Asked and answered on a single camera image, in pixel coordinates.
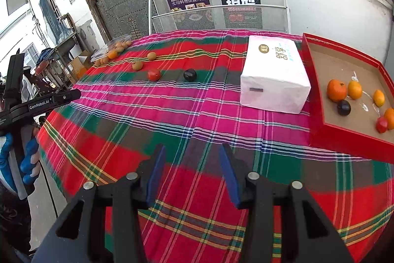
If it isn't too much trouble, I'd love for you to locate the red tomato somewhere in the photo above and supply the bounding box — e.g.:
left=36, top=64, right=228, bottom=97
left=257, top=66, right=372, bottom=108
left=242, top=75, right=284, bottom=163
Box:
left=147, top=68, right=162, bottom=81
left=375, top=116, right=388, bottom=134

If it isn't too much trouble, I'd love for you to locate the dark plum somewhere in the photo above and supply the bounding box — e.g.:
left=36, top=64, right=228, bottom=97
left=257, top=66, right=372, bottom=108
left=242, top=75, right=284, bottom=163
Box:
left=183, top=69, right=197, bottom=82
left=337, top=99, right=351, bottom=116

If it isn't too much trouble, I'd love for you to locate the dark orange tangerine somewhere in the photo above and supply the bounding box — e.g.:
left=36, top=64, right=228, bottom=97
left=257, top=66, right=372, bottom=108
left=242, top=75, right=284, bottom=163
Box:
left=384, top=107, right=394, bottom=131

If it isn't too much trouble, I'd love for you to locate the large orange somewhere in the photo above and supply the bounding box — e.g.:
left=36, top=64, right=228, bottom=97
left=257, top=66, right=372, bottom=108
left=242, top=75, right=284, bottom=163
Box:
left=327, top=79, right=347, bottom=103

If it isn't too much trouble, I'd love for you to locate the yellow orange fruit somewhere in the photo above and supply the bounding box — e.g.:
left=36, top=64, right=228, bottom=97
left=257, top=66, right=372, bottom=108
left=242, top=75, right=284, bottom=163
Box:
left=347, top=80, right=363, bottom=100

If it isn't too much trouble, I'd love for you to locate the small orange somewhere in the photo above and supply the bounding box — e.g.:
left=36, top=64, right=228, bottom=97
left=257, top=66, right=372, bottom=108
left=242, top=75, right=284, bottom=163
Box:
left=373, top=89, right=385, bottom=107

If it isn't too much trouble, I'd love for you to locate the blue white gloved hand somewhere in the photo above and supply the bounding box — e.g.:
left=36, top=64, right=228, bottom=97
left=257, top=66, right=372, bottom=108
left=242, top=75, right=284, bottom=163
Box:
left=1, top=125, right=41, bottom=200

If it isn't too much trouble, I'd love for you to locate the cardboard box background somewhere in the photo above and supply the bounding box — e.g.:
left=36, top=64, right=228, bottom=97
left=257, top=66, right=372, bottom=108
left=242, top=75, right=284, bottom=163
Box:
left=69, top=51, right=93, bottom=80

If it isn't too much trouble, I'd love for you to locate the clear plastic fruit tray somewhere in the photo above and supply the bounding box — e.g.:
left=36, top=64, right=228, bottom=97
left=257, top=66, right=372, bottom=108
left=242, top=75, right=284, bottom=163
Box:
left=91, top=35, right=132, bottom=67

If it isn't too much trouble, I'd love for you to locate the green-brown kiwi left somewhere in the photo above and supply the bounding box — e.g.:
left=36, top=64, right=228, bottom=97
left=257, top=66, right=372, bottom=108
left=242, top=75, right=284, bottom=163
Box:
left=132, top=61, right=144, bottom=71

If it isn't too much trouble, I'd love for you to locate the green-brown kiwi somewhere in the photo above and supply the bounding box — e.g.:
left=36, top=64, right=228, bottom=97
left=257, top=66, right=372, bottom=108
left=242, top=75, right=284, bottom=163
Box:
left=132, top=61, right=144, bottom=71
left=147, top=52, right=157, bottom=61

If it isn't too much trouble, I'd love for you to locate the green-brown kiwi right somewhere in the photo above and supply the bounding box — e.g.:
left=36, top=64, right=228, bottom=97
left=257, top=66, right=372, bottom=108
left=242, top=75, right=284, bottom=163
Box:
left=147, top=52, right=157, bottom=61

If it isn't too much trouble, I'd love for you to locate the plaid red pink tablecloth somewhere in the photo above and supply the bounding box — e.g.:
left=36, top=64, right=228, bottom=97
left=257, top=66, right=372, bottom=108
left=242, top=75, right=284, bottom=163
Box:
left=39, top=31, right=393, bottom=262

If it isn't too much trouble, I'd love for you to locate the dark plum on cloth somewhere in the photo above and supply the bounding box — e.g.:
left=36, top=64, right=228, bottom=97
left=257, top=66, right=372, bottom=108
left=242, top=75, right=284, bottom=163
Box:
left=183, top=69, right=197, bottom=82

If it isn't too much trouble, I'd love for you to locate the red cardboard box tray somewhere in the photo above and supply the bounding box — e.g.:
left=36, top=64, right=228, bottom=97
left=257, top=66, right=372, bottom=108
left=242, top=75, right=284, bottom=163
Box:
left=301, top=33, right=393, bottom=163

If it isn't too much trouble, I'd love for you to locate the dark cooking book poster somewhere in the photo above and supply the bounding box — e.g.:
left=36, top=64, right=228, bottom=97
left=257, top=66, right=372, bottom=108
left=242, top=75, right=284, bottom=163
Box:
left=167, top=0, right=214, bottom=30

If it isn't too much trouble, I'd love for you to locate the red black book poster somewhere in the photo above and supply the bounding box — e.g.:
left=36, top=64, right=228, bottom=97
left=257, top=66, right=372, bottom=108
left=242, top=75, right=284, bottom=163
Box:
left=221, top=0, right=263, bottom=29

